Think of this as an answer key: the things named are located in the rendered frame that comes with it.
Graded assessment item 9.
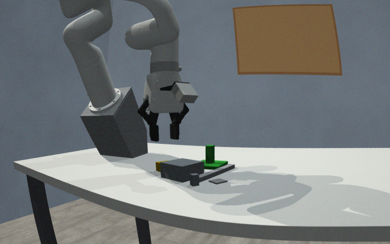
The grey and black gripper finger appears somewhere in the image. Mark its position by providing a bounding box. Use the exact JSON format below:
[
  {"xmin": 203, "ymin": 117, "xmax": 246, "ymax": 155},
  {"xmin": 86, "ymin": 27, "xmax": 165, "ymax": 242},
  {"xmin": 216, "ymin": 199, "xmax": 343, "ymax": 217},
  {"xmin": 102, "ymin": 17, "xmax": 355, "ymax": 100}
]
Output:
[
  {"xmin": 169, "ymin": 103, "xmax": 189, "ymax": 140},
  {"xmin": 137, "ymin": 96, "xmax": 159, "ymax": 141}
]

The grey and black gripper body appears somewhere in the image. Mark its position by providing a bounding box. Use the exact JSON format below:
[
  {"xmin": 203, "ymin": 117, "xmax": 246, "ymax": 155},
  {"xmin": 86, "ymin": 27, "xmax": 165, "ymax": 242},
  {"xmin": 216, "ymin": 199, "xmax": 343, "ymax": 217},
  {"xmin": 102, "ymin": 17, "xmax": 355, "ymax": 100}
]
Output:
[{"xmin": 143, "ymin": 71, "xmax": 184, "ymax": 113}]

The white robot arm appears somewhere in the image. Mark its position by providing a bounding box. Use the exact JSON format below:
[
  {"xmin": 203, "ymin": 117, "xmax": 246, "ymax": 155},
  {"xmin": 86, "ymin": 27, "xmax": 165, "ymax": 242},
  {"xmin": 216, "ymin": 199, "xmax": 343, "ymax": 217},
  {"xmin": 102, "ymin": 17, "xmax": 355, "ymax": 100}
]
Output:
[{"xmin": 59, "ymin": 0, "xmax": 199, "ymax": 113}]

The dark grey long bar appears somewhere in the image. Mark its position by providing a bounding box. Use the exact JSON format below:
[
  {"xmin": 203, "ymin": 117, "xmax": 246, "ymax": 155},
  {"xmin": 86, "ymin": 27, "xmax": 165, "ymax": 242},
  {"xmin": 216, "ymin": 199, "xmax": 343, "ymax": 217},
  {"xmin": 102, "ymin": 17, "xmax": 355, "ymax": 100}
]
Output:
[{"xmin": 199, "ymin": 164, "xmax": 235, "ymax": 182}]

